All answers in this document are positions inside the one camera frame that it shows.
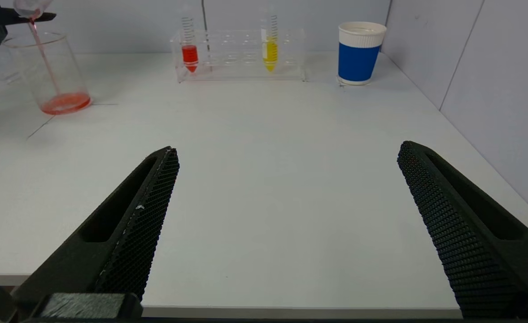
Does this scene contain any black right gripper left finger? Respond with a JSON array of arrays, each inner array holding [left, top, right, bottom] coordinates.
[[13, 146, 180, 314]]

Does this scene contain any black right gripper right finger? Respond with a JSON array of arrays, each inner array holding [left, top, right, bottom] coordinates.
[[397, 141, 528, 320]]

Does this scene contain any test tube with salmon pigment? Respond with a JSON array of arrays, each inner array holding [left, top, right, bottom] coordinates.
[[13, 0, 53, 21]]

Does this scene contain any clear glass beaker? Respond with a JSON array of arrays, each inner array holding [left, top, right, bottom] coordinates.
[[4, 32, 92, 116]]

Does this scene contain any test tube with red pigment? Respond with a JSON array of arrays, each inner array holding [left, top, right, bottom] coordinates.
[[181, 7, 200, 74]]

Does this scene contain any test tube with yellow pigment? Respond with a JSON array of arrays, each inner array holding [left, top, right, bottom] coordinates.
[[260, 5, 279, 73]]

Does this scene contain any blue white paper cup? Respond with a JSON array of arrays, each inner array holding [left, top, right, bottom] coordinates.
[[338, 22, 387, 86]]

